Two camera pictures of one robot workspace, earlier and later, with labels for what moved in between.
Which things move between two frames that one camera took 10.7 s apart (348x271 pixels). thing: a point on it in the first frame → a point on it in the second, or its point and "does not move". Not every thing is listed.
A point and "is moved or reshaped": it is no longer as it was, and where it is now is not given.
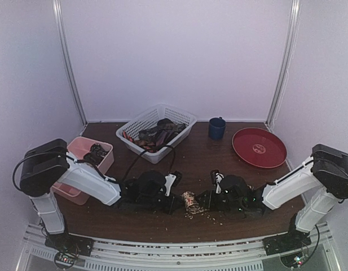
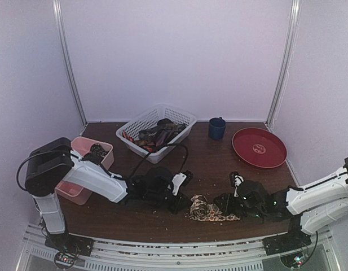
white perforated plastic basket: x=154 y=131 does not move
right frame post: x=289 y=52 does not move
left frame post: x=69 y=61 does not move
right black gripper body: x=210 y=201 → x=230 y=201
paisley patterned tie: x=192 y=206 is moved or reshaped
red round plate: x=260 y=147 does not move
